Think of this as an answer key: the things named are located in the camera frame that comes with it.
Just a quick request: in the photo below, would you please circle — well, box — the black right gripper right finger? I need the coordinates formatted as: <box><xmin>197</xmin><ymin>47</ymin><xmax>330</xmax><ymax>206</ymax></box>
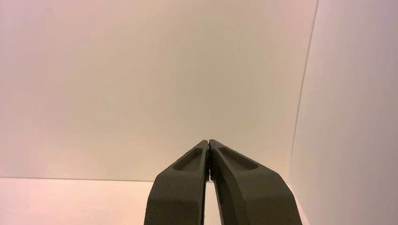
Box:
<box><xmin>208</xmin><ymin>139</ymin><xmax>303</xmax><ymax>225</ymax></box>

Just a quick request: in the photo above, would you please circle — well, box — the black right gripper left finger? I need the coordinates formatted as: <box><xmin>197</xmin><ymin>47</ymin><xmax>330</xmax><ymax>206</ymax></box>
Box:
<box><xmin>144</xmin><ymin>140</ymin><xmax>210</xmax><ymax>225</ymax></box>

